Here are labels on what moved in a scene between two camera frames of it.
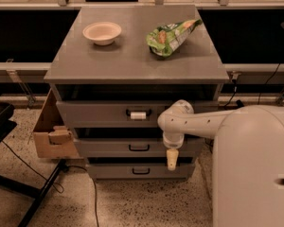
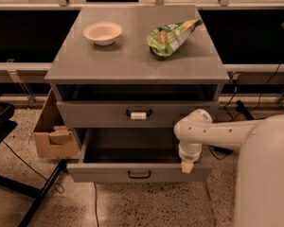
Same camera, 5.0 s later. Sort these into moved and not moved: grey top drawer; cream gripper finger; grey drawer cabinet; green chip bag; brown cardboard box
Moved: cream gripper finger
Not moved: brown cardboard box; grey drawer cabinet; green chip bag; grey top drawer
